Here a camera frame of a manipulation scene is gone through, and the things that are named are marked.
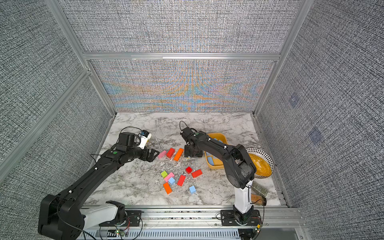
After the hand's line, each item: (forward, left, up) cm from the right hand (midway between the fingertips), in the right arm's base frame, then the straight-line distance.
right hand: (190, 150), depth 91 cm
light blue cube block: (-22, -1, -4) cm, 22 cm away
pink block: (-13, +11, -5) cm, 18 cm away
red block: (+1, +13, -4) cm, 13 cm away
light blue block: (-3, -12, -4) cm, 13 cm away
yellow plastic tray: (-5, -15, -5) cm, 16 cm away
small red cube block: (-10, +1, -5) cm, 11 cm away
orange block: (-20, +13, -6) cm, 25 cm away
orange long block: (0, +8, -5) cm, 9 cm away
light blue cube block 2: (-17, +11, -4) cm, 20 cm away
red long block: (-16, +5, -6) cm, 18 cm away
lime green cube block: (-13, +15, -3) cm, 20 cm away
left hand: (-3, +20, +8) cm, 22 cm away
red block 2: (-11, -4, -7) cm, 14 cm away
